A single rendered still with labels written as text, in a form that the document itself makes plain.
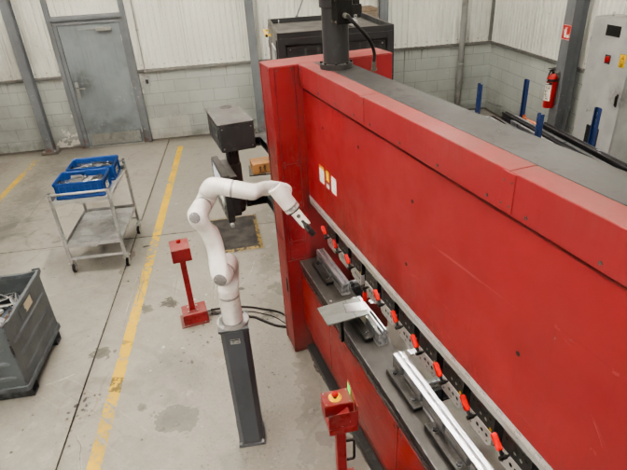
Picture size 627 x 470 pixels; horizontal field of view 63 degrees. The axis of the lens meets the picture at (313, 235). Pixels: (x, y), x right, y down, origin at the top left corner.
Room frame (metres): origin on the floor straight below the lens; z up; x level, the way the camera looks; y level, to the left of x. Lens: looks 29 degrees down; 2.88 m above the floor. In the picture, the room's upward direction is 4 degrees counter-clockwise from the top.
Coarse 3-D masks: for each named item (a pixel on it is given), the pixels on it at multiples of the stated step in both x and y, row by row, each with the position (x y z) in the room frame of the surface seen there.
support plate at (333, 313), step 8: (336, 304) 2.53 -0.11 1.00; (320, 312) 2.45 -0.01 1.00; (328, 312) 2.45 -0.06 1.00; (336, 312) 2.44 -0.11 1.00; (344, 312) 2.44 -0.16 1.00; (352, 312) 2.43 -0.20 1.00; (360, 312) 2.43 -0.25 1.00; (328, 320) 2.38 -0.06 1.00; (336, 320) 2.37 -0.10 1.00; (344, 320) 2.37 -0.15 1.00
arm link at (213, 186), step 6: (204, 180) 2.43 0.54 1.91; (210, 180) 2.41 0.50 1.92; (216, 180) 2.40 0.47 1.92; (222, 180) 2.41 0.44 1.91; (228, 180) 2.41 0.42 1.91; (204, 186) 2.40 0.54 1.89; (210, 186) 2.39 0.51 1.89; (216, 186) 2.38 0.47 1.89; (222, 186) 2.38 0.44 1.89; (228, 186) 2.38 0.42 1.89; (204, 192) 2.40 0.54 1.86; (210, 192) 2.38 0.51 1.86; (216, 192) 2.38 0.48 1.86; (222, 192) 2.38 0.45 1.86; (228, 192) 2.37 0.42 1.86; (198, 198) 2.47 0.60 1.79; (204, 198) 2.47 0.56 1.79; (210, 198) 2.42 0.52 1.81; (210, 204) 2.46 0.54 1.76
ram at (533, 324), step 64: (320, 128) 3.01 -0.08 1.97; (320, 192) 3.07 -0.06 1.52; (384, 192) 2.19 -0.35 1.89; (448, 192) 1.70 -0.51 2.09; (384, 256) 2.18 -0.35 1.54; (448, 256) 1.67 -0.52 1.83; (512, 256) 1.35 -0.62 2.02; (576, 256) 1.14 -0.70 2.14; (448, 320) 1.63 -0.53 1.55; (512, 320) 1.30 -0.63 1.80; (576, 320) 1.09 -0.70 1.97; (512, 384) 1.26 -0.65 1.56; (576, 384) 1.04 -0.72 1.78; (576, 448) 0.99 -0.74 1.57
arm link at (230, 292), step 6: (228, 258) 2.45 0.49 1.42; (234, 258) 2.48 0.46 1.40; (234, 264) 2.44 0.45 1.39; (234, 270) 2.41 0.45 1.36; (234, 276) 2.46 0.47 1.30; (234, 282) 2.44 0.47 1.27; (222, 288) 2.40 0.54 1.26; (228, 288) 2.40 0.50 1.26; (234, 288) 2.40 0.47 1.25; (222, 294) 2.38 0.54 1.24; (228, 294) 2.37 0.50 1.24; (234, 294) 2.39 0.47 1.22; (222, 300) 2.38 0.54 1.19; (228, 300) 2.37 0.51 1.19
